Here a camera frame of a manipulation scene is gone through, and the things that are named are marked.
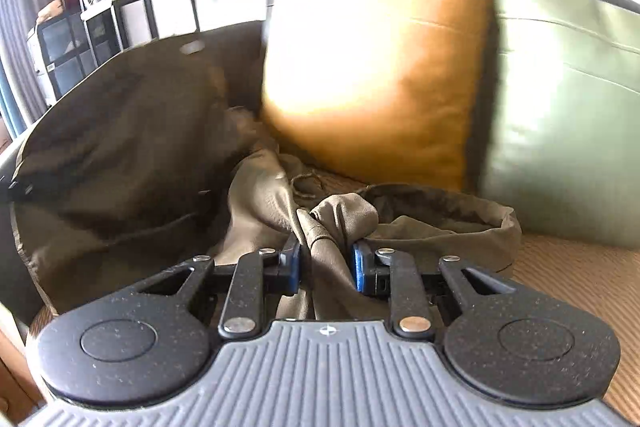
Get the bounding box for dark storage cabinet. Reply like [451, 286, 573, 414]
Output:
[27, 9, 119, 106]

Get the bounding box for green leather cushion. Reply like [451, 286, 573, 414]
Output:
[482, 0, 639, 248]

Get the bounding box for dark leather sofa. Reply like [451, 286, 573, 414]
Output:
[1, 0, 639, 322]

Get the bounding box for olive brown jacket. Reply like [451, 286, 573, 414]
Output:
[10, 22, 522, 320]

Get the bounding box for orange leather cushion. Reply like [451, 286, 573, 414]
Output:
[262, 0, 492, 191]

